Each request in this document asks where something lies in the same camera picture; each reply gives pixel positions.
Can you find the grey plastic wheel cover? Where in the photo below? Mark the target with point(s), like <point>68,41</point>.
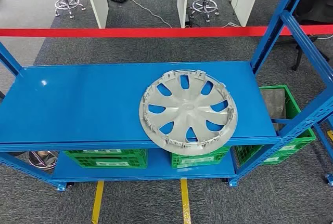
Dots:
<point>187,112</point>

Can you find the red barrier tape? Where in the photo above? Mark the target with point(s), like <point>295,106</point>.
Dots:
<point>130,32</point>

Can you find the chrome stanchion base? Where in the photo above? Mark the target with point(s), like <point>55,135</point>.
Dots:
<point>42,162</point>

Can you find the black office chair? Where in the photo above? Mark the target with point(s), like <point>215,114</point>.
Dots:
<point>315,9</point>

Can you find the yellow floor tape outline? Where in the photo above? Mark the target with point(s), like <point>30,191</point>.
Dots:
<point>330,135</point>

